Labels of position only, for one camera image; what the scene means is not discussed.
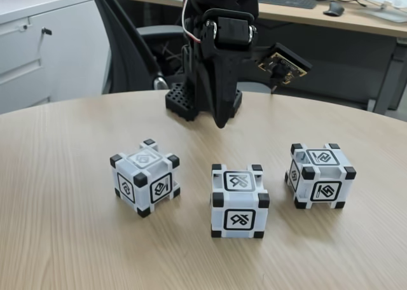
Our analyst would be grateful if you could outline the white cube looped-ribbon symbol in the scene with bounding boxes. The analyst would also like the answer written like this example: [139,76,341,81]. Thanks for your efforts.
[209,163,271,240]

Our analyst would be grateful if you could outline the white cube bar-and-S symbol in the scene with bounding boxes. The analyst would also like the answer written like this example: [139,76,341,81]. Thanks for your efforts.
[285,142,357,210]

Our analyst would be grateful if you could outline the dark grey keyboard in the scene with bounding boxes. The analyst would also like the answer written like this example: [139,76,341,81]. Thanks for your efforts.
[257,0,318,10]

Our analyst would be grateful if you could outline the black office chair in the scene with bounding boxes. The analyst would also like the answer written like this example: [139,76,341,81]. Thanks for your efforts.
[85,0,189,95]

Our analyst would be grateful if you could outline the dark grey computer mouse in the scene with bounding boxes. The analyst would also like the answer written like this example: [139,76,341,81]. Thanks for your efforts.
[323,1,346,17]

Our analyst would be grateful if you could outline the white cube stacked-squares symbol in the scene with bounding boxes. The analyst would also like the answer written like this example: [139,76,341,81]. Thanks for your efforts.
[109,139,181,218]

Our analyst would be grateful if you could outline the white filing cabinet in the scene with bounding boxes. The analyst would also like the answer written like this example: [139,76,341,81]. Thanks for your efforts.
[0,0,112,116]

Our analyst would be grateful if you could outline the silver laptop stand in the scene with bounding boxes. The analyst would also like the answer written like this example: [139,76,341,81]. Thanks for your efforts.
[349,0,407,23]

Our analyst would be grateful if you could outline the tangled cables under desk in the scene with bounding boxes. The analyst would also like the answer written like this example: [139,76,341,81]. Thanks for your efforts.
[160,41,185,76]

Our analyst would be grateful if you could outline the white and red servo cable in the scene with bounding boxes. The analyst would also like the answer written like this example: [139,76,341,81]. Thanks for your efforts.
[180,0,205,45]

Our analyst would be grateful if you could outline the gripper camera circuit board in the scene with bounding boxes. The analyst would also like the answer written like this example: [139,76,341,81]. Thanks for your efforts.
[257,43,312,87]

